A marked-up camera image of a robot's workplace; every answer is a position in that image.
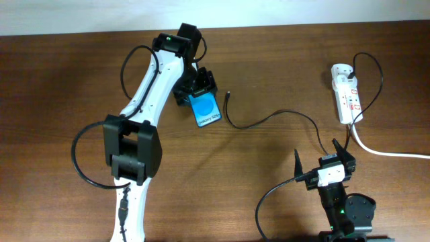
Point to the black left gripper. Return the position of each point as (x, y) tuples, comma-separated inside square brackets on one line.
[(207, 83)]

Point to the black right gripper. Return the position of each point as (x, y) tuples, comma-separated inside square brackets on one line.
[(349, 161)]

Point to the blue Galaxy smartphone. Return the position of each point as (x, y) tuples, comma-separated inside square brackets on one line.
[(205, 109)]

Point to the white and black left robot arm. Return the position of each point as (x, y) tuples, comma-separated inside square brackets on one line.
[(132, 145)]

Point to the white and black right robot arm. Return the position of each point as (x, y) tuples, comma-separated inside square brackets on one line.
[(349, 215)]

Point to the white USB charger adapter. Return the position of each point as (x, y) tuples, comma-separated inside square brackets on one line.
[(340, 77)]

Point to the white power strip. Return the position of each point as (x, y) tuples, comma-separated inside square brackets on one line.
[(348, 105)]

